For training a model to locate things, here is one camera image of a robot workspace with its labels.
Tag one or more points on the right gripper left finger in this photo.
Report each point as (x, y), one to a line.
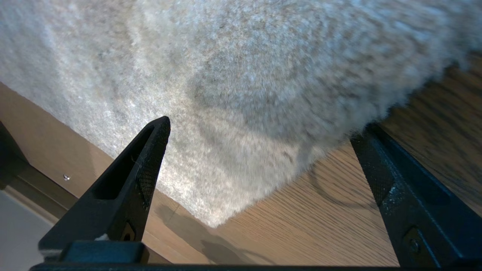
(148, 177)

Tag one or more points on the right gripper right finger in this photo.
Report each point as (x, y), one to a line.
(414, 210)

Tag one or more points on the dark metal floor threshold strip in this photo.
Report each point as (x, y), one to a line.
(30, 180)

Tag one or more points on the shaggy grey rug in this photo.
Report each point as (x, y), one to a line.
(241, 82)

